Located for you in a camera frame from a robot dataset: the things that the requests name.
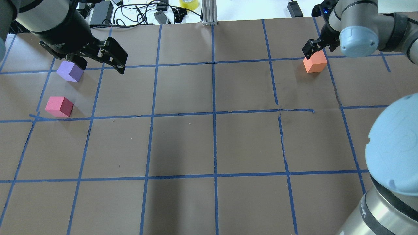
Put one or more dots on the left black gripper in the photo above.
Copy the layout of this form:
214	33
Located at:
58	28

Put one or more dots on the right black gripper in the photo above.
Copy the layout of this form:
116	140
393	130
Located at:
326	38

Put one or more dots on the orange foam cube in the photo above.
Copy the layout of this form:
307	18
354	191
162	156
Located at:
316	63

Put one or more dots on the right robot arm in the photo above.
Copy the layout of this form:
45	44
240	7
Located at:
376	86

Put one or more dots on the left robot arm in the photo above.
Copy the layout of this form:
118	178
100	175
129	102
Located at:
18	10

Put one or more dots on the purple foam cube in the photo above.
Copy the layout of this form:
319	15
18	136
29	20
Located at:
69	71

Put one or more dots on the small black adapter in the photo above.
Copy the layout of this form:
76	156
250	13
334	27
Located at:
294	9

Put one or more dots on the pink foam cube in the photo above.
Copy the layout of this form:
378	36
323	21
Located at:
59	106

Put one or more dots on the grey usb hub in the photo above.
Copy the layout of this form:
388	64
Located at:
161	18

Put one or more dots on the yellow tape roll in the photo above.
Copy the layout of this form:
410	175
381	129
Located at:
189	4

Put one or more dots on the aluminium frame post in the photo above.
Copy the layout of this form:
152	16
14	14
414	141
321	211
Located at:
209	12

